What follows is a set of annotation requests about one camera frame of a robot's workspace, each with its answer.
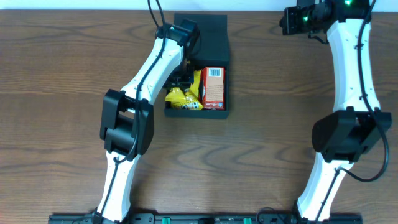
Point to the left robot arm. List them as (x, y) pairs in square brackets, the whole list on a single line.
[(127, 120)]

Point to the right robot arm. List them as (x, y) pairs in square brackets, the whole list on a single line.
[(357, 121)]

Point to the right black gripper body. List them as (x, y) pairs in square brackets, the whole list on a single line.
[(301, 21)]

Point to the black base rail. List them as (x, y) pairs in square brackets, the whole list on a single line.
[(148, 218)]

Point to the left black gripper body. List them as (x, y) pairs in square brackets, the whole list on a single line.
[(181, 77)]

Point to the yellow Julie's sandwich packet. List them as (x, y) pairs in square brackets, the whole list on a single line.
[(176, 98)]

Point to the orange red snack box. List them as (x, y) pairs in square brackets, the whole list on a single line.
[(213, 88)]

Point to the dark green box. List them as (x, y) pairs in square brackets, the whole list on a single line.
[(211, 50)]

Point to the yellow sunflower seed bag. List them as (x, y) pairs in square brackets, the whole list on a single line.
[(192, 95)]

